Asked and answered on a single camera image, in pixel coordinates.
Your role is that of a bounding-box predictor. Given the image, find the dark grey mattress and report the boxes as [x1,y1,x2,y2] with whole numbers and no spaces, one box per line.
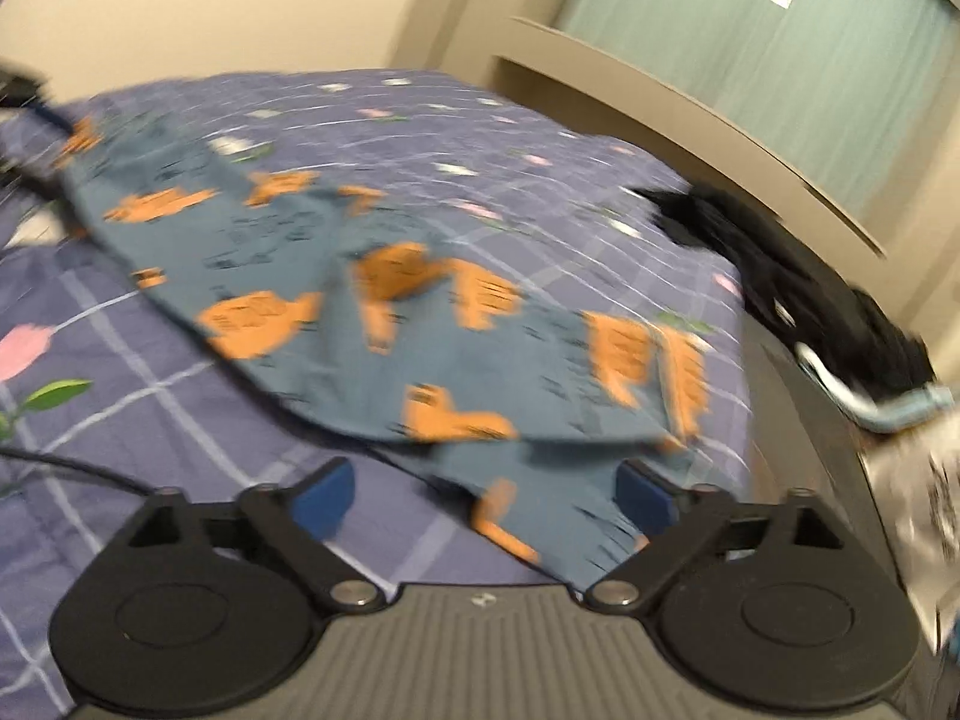
[739,326,912,616]

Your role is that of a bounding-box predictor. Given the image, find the white printed bag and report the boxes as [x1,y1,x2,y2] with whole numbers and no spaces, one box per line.
[855,405,960,665]

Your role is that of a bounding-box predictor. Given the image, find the green curtain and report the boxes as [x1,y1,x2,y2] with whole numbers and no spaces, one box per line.
[555,0,960,256]

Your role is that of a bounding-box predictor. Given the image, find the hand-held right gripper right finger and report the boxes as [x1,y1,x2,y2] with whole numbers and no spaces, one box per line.
[583,461,845,612]

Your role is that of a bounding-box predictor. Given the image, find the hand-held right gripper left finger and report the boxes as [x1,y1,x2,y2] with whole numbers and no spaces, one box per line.
[127,457,385,612]

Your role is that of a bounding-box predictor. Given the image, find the purple checked floral blanket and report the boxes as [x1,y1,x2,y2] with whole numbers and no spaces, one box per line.
[0,69,752,720]

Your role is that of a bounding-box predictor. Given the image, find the blue pants with orange print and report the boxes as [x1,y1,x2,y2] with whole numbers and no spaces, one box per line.
[56,101,713,593]

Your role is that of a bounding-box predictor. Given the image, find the light blue cloth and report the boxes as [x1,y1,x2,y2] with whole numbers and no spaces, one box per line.
[795,341,955,436]

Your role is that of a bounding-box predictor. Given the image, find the black clothing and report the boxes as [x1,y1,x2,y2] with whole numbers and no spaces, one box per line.
[626,180,938,410]

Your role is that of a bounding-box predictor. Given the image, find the black cable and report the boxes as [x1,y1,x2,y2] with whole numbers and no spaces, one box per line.
[0,448,162,500]

